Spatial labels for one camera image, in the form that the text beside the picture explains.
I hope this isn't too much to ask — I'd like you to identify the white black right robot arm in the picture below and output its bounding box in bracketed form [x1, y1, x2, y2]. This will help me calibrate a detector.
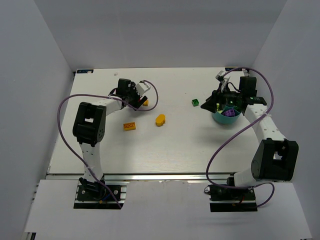
[201, 75, 299, 188]

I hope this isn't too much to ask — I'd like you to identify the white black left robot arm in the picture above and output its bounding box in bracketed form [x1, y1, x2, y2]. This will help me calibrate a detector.
[72, 78, 151, 193]

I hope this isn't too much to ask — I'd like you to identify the teal round divided container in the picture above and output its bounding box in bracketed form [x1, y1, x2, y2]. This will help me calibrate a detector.
[212, 106, 241, 125]

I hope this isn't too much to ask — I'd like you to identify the small yellow square lego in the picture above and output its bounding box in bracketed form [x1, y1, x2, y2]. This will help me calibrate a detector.
[142, 100, 149, 106]

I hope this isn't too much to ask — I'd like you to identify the green lego with heart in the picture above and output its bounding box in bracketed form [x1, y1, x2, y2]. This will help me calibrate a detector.
[191, 99, 199, 107]

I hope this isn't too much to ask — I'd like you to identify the yellow long lego brick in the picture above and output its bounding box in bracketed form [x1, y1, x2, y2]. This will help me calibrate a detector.
[123, 122, 136, 131]

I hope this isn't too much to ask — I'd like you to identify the blue label sticker right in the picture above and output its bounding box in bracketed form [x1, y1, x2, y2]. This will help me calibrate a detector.
[224, 67, 243, 72]

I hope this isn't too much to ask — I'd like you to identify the blue label sticker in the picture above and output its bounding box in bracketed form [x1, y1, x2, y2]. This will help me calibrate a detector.
[76, 69, 94, 74]
[224, 67, 243, 72]

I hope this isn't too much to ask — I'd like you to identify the yellow oval lego brick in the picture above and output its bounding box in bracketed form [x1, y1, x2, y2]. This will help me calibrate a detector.
[155, 114, 166, 127]

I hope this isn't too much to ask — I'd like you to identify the blue label sticker left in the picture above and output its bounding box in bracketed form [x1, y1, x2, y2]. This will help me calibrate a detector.
[76, 69, 94, 74]

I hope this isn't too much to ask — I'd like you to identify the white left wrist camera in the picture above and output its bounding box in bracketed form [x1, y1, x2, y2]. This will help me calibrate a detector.
[135, 81, 151, 97]

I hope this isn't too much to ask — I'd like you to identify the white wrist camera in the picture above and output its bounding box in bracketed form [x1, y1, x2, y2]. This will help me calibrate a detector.
[135, 81, 151, 97]
[215, 70, 230, 86]

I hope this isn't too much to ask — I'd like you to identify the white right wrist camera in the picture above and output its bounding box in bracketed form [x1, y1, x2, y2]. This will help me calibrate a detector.
[215, 70, 230, 86]

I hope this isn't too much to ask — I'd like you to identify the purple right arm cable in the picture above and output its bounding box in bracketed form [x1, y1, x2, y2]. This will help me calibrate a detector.
[205, 66, 275, 208]

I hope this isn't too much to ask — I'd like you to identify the aluminium table edge rail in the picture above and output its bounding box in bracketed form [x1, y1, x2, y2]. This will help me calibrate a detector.
[44, 172, 286, 185]

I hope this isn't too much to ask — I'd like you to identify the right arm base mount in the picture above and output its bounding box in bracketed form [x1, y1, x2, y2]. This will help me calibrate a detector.
[203, 184, 258, 213]

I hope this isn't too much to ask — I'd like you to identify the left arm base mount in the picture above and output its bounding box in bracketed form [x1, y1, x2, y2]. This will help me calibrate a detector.
[73, 182, 127, 210]

